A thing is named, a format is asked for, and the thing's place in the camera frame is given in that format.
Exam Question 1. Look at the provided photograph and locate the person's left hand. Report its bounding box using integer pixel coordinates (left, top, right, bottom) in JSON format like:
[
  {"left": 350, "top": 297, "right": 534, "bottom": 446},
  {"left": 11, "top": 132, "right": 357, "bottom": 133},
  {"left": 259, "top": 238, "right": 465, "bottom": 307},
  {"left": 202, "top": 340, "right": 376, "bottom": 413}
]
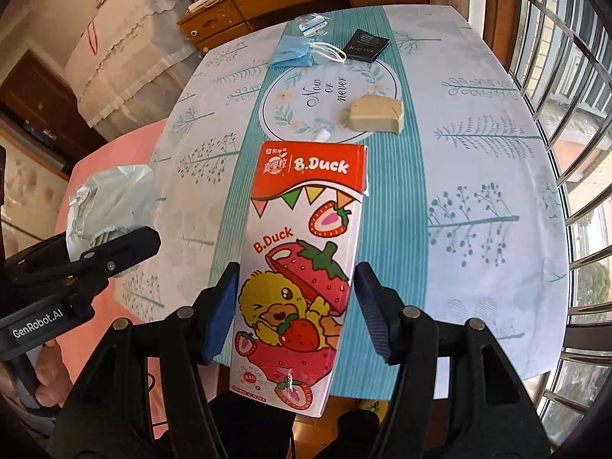
[{"left": 33, "top": 339, "right": 75, "bottom": 407}]

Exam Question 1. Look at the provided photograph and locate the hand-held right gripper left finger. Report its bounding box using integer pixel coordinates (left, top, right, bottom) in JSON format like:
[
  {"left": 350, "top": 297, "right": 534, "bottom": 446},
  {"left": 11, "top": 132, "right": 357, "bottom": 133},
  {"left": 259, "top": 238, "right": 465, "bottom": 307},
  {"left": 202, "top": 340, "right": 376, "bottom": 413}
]
[{"left": 48, "top": 262, "right": 241, "bottom": 459}]

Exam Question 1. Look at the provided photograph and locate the strawberry duck drink carton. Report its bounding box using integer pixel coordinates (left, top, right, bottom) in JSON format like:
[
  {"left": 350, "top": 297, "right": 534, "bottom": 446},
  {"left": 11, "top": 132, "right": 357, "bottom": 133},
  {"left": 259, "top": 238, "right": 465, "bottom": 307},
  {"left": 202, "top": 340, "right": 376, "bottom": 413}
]
[{"left": 229, "top": 141, "right": 370, "bottom": 417}]

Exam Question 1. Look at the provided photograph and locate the white paper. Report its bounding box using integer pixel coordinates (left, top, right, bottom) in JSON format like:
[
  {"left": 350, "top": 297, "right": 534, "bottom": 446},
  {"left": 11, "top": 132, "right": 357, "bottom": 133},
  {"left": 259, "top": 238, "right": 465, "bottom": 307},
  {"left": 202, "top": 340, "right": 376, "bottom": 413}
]
[{"left": 64, "top": 163, "right": 158, "bottom": 261}]

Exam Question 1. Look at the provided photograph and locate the blue face mask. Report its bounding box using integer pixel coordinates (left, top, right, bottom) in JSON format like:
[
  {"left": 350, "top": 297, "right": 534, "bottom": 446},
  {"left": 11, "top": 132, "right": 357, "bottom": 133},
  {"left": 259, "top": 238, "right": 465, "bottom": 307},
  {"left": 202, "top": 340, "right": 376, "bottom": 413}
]
[{"left": 269, "top": 33, "right": 347, "bottom": 68}]

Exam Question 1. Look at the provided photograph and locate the metal window grille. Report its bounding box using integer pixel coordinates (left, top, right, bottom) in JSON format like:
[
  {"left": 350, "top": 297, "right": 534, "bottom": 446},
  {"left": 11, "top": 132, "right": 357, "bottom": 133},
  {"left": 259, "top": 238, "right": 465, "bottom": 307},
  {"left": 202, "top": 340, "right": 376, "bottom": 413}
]
[{"left": 483, "top": 0, "right": 612, "bottom": 441}]

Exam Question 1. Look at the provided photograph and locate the tree-printed tablecloth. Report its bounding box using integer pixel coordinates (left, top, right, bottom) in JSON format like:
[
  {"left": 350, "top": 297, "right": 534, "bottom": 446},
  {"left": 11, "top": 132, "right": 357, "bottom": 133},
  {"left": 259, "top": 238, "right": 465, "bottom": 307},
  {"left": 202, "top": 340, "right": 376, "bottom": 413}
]
[{"left": 112, "top": 4, "right": 570, "bottom": 400}]

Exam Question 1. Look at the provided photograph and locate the pink cloth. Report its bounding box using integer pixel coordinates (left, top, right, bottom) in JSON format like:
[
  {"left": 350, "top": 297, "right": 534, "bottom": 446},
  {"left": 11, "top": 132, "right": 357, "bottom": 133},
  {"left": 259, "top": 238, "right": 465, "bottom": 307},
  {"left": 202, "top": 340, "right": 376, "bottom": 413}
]
[{"left": 55, "top": 119, "right": 168, "bottom": 393}]

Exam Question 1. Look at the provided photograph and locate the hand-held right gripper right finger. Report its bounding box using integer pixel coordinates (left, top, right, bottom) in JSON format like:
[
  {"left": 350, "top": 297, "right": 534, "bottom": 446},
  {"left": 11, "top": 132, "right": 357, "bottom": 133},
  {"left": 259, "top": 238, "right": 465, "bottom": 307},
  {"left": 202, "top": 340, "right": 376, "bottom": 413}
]
[{"left": 354, "top": 262, "right": 550, "bottom": 459}]

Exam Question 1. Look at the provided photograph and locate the wooden window frame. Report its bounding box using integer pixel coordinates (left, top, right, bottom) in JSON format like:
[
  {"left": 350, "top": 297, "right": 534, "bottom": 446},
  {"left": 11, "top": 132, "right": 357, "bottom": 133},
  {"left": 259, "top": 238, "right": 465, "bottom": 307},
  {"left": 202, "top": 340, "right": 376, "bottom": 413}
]
[{"left": 469, "top": 0, "right": 527, "bottom": 53}]

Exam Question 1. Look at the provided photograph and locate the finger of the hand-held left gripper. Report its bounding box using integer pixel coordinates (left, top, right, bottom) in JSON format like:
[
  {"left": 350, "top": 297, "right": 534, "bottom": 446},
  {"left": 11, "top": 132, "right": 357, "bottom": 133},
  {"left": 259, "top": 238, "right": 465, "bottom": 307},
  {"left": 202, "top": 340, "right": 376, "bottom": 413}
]
[{"left": 5, "top": 227, "right": 161, "bottom": 278}]

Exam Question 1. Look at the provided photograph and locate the small beige cardboard box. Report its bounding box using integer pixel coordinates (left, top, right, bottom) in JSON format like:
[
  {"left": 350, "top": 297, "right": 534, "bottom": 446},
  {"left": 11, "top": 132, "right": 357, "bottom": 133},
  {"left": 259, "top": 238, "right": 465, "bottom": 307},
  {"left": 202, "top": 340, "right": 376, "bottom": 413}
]
[{"left": 348, "top": 94, "right": 405, "bottom": 135}]

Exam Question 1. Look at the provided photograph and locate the cloth-covered cabinet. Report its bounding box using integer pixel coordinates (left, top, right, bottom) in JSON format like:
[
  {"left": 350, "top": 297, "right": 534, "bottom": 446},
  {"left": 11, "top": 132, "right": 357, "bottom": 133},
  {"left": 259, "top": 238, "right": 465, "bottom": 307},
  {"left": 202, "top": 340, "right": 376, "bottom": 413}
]
[{"left": 64, "top": 0, "right": 202, "bottom": 139}]

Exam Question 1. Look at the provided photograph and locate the clear plastic packet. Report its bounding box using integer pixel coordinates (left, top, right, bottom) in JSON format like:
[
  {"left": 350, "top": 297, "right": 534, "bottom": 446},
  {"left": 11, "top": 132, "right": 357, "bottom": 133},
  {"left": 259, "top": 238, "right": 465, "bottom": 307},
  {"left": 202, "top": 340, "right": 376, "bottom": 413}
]
[{"left": 291, "top": 12, "right": 330, "bottom": 39}]

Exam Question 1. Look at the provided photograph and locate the black card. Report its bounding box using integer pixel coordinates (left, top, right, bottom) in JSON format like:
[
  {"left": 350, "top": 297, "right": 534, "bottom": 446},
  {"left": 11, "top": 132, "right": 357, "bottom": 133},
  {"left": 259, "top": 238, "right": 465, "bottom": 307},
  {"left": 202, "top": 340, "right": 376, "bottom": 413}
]
[{"left": 342, "top": 29, "right": 387, "bottom": 62}]

